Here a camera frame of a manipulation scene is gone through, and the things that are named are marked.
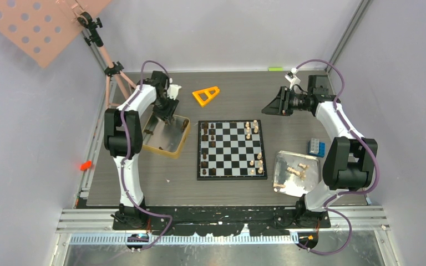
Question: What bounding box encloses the orange plastic triangle frame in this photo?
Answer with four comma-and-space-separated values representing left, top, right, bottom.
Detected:
192, 86, 220, 108

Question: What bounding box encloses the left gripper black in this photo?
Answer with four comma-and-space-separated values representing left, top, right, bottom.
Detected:
153, 94, 179, 124

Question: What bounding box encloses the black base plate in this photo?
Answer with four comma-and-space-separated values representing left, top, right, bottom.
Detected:
111, 206, 331, 237

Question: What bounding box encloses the blue toy brick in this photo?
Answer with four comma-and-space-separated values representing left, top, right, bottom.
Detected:
307, 138, 326, 158

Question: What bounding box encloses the red clip on rail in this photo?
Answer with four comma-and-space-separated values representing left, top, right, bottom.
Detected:
79, 160, 92, 171

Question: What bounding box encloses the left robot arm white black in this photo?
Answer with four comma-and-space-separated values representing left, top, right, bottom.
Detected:
104, 71, 179, 229

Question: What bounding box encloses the black white chessboard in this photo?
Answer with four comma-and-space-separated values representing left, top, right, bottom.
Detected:
197, 120, 268, 181

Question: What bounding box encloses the silver tin lid tray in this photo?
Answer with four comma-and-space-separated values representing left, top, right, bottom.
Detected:
272, 151, 322, 197

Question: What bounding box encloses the pink tripod stand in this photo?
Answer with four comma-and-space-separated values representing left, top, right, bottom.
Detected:
77, 12, 136, 108

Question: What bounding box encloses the gold-rimmed metal tin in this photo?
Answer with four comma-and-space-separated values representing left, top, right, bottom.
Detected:
143, 113, 191, 159

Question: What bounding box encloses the light pawn beside tray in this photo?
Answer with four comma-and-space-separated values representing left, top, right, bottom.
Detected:
273, 183, 286, 190

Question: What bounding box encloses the pink perforated board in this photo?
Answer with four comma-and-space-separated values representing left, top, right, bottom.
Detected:
0, 0, 110, 68

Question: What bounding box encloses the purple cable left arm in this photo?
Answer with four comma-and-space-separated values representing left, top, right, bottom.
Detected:
119, 60, 174, 252

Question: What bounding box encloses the dark wooden bishop in tin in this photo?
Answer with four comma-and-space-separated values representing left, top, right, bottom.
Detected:
181, 119, 190, 132

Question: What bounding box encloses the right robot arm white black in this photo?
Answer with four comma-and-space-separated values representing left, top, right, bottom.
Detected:
261, 68, 378, 228

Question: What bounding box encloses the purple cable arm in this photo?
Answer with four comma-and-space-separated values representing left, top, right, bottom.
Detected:
119, 60, 174, 252
295, 59, 381, 257

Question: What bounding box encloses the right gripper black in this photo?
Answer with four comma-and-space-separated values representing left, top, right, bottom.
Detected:
262, 86, 312, 117

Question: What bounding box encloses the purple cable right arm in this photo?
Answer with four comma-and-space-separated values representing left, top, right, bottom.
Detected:
295, 59, 381, 257

